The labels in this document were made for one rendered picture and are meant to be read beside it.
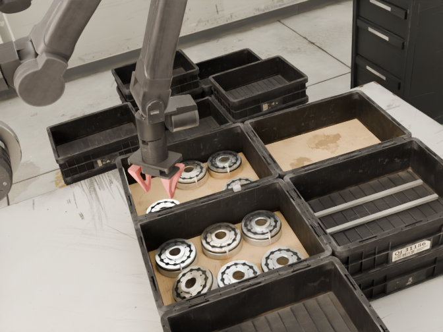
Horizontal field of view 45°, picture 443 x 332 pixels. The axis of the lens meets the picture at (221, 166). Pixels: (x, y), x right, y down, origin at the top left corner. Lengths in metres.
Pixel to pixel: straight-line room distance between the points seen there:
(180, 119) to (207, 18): 3.40
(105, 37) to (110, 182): 2.49
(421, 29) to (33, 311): 2.02
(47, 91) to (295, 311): 0.70
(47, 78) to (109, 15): 3.31
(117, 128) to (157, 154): 1.47
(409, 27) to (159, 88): 1.77
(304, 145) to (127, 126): 1.13
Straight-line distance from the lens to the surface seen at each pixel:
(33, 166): 3.42
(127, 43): 4.31
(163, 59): 0.99
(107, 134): 2.55
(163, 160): 1.13
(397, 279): 1.39
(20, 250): 1.75
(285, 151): 1.65
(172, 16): 0.94
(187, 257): 1.31
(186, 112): 1.10
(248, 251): 1.34
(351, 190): 1.51
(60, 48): 0.91
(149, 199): 1.55
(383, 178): 1.55
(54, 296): 1.57
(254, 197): 1.38
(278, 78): 2.77
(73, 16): 0.89
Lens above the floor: 1.80
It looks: 37 degrees down
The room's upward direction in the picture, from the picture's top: 9 degrees counter-clockwise
